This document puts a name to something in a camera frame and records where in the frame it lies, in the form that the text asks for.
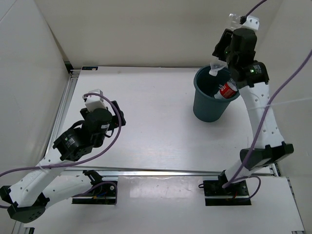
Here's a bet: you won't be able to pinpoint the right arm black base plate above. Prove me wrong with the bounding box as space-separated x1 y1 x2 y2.
198 180 251 206

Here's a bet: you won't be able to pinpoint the blue sticker label left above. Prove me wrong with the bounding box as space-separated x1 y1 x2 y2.
81 66 98 71

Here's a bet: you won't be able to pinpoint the blue label crushed bottle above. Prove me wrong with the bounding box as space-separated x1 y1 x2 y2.
209 13 240 77

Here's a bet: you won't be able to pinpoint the wrist white camera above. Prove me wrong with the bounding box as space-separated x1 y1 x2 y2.
240 15 260 32
82 95 107 112

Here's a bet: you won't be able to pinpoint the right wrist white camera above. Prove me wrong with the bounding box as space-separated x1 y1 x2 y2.
240 15 260 32

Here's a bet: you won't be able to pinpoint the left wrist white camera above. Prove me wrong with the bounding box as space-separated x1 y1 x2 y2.
82 95 107 112

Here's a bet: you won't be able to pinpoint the red label plastic bottle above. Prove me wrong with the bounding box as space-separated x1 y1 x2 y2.
214 78 238 99

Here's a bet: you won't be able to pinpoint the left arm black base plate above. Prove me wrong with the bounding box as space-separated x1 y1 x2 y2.
72 176 118 205

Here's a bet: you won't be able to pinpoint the dark green plastic bin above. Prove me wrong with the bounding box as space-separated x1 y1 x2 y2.
193 66 239 122

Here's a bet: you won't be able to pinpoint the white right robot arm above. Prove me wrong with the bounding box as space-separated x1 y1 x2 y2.
213 28 294 195

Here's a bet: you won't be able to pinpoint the aluminium table frame rail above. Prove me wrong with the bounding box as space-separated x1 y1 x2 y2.
12 62 81 234

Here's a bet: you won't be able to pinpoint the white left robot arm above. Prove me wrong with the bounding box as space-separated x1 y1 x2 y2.
0 99 126 224

